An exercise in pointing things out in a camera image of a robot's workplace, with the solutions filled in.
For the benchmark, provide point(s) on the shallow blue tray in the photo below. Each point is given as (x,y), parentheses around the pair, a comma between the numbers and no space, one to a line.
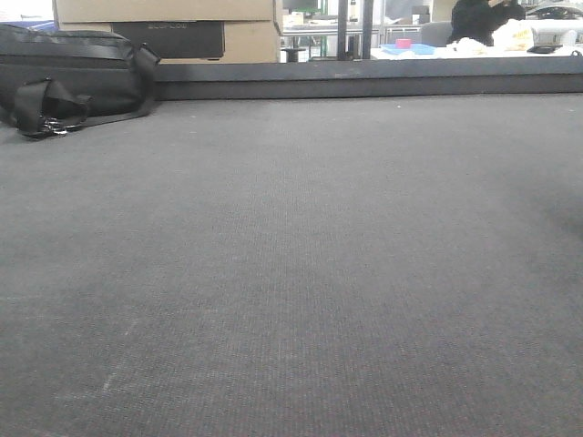
(416,48)

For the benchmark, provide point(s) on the lower cardboard box black print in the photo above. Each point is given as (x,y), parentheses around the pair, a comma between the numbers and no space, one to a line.
(199,42)

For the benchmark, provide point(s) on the pink cup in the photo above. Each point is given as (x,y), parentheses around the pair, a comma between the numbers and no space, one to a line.
(403,43)

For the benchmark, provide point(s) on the person in black sweater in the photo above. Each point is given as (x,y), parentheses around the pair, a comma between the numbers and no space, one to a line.
(479,19)

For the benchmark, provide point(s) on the black duffel bag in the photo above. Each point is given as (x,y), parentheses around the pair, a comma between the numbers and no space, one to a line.
(56,82)

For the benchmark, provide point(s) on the yellow white takeout bag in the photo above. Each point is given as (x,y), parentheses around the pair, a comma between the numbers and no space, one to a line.
(514,35)

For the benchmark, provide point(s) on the upper cardboard box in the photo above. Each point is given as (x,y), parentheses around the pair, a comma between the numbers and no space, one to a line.
(96,11)

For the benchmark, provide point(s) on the white table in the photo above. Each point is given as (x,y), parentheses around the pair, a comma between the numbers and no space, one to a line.
(485,52)

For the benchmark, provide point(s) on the dark metal base rail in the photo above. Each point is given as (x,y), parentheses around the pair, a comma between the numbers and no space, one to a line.
(371,78)

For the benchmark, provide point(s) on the black vertical post pair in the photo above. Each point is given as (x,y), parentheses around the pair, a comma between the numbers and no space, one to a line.
(364,30)

